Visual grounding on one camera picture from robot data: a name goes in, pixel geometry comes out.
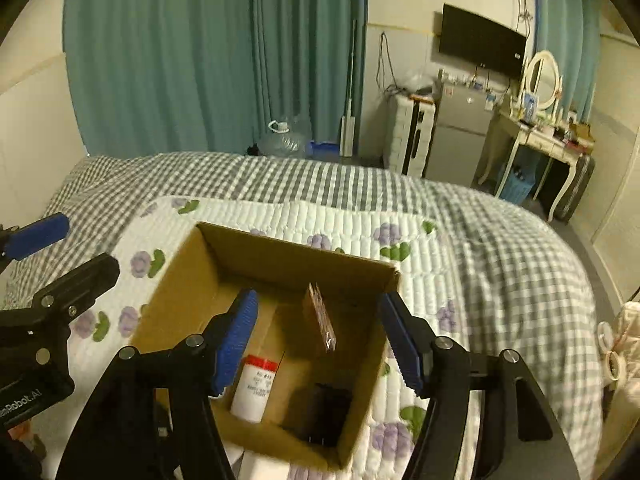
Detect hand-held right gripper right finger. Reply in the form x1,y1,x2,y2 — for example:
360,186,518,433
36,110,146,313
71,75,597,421
377,291,581,480

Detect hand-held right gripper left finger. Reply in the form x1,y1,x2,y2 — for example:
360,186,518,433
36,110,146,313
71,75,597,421
55,288,261,480

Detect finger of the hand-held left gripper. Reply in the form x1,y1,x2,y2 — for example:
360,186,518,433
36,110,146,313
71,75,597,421
0,253,121,378
0,212,71,273

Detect brown cardboard box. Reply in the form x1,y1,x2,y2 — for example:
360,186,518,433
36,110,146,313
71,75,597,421
129,221,402,472

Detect white bottle with red cap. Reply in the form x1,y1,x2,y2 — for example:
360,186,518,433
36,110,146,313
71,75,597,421
230,354,282,424

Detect brown flat packet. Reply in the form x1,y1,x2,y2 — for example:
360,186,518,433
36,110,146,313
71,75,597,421
301,282,337,356

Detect black rectangular object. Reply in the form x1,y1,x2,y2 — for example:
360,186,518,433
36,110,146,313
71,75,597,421
282,382,354,449

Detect grey gingham bedspread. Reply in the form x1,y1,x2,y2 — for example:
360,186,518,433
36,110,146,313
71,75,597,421
0,152,607,480

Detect white floral quilt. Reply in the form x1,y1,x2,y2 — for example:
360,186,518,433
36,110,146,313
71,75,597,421
65,195,482,480

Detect blue waste bin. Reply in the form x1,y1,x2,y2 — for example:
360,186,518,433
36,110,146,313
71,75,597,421
500,162,539,206

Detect clear water jug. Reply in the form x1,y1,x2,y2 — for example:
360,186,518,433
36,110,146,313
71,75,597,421
257,117,314,159

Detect blue plastic basin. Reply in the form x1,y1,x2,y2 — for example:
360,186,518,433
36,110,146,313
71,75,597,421
307,140,344,161

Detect white ribbed suitcase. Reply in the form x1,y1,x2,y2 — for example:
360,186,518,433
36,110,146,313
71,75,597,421
385,92,439,177

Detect white tape roll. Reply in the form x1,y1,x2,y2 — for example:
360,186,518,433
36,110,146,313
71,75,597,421
597,320,624,382

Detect wide teal curtain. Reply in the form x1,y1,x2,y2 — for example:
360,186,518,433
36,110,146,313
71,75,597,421
62,0,257,158

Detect grey mini fridge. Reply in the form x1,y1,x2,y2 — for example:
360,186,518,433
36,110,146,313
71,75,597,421
422,82,502,189

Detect white mop pole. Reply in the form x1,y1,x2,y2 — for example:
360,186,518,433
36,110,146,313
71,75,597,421
340,19,359,157

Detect black suitcase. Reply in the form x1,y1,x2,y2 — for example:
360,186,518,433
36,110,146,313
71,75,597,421
554,152,596,222

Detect cream vanity table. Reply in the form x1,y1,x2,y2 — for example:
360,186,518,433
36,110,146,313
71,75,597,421
477,107,597,224

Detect clear plastic bag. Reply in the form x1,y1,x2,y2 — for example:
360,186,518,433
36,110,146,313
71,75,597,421
402,67,437,94

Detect narrow teal curtain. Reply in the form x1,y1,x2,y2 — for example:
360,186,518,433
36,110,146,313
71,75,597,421
250,0,371,148

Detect white oval vanity mirror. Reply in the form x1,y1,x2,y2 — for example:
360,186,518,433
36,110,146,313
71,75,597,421
522,50,564,112

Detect teal curtain by mirror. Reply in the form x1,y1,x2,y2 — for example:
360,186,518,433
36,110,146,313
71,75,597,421
532,0,604,122

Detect black wall cables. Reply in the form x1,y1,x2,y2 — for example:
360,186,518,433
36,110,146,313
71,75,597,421
375,32,402,97

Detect black wall television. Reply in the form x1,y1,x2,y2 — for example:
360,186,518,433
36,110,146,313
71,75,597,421
438,3,529,80

